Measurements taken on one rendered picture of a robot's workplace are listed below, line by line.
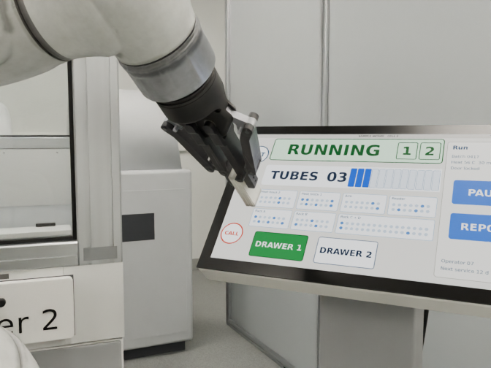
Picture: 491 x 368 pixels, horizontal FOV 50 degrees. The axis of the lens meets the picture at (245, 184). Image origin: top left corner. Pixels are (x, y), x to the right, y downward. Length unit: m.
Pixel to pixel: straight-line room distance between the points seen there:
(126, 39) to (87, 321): 0.65
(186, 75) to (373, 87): 1.58
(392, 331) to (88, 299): 0.54
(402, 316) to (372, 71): 1.33
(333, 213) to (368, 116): 1.25
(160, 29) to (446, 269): 0.51
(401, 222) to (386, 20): 1.32
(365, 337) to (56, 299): 0.54
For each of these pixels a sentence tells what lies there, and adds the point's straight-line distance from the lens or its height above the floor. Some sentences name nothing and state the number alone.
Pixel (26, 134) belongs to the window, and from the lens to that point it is 1.00.
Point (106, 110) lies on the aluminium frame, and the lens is 0.99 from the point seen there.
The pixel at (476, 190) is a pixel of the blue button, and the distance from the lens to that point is 0.85.
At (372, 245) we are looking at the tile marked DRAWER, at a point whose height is 1.02.
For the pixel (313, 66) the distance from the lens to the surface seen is 2.41.
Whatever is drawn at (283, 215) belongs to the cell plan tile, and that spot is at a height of 1.05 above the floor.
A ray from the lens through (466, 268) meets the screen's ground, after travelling 0.79.
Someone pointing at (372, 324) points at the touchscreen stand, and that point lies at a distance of 0.92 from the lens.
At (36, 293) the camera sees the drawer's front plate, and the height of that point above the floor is 0.91.
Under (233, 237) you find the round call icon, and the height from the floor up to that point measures 1.01.
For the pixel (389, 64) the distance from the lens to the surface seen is 2.01.
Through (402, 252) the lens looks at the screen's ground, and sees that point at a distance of 0.80.
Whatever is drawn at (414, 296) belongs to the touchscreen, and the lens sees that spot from 0.78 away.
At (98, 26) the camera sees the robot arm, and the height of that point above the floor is 1.27.
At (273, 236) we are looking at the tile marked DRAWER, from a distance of 0.86.
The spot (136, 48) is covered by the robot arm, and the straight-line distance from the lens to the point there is 0.50.
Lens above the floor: 1.18
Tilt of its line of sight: 5 degrees down
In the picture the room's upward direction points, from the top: straight up
